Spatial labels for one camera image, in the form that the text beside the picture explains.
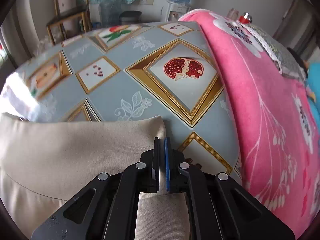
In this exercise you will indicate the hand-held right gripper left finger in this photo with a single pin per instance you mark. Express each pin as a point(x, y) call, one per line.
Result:
point(156, 160)

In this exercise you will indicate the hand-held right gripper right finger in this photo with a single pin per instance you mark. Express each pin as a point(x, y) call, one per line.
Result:
point(167, 165)

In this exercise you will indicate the cream zip jacket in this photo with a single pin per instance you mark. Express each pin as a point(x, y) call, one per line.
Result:
point(75, 155)

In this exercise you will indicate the fruit print tablecloth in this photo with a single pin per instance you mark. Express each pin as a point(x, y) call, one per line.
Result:
point(130, 85)

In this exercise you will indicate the pink floral blanket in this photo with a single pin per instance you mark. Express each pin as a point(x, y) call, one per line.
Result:
point(262, 105)

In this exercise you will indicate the black bin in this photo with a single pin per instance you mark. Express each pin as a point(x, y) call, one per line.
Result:
point(130, 17)

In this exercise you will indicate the white water dispenser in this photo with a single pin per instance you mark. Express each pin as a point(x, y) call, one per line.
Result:
point(176, 12)

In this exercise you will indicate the clear plastic bin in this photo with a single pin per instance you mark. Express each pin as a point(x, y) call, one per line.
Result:
point(110, 13)

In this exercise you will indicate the grey lace cloth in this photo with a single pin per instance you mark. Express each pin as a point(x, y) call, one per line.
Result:
point(277, 47)

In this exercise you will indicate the small glass jar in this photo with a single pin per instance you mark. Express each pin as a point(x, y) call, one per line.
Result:
point(233, 14)

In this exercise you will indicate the red lighter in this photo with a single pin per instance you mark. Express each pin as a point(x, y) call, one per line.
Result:
point(245, 18)

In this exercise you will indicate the wooden chair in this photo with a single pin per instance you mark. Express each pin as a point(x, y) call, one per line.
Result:
point(70, 11)

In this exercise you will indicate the grey door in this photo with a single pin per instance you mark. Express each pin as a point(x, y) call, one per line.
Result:
point(297, 27)

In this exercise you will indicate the white wall socket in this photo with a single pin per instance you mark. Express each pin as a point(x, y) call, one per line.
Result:
point(146, 1)

